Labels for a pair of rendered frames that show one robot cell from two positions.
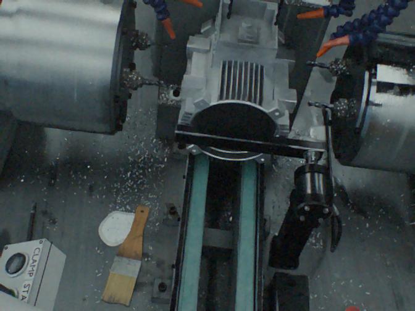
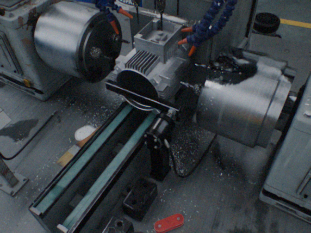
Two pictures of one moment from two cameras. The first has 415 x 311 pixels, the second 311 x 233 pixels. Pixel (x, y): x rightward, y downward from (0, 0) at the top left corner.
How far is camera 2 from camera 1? 51 cm
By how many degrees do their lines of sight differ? 24
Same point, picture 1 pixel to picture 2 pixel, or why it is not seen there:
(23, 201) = (52, 109)
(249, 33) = (156, 37)
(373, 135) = (203, 105)
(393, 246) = (231, 192)
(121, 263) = (75, 148)
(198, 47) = not seen: hidden behind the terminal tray
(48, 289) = not seen: outside the picture
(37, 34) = (52, 20)
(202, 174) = (124, 113)
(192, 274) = (85, 157)
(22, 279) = not seen: outside the picture
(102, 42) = (77, 27)
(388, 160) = (216, 125)
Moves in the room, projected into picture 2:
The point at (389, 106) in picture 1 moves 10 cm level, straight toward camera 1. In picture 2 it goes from (214, 88) to (182, 105)
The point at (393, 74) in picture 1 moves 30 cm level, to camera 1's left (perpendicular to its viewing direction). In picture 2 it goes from (221, 69) to (127, 35)
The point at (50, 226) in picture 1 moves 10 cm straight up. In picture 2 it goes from (56, 123) to (48, 104)
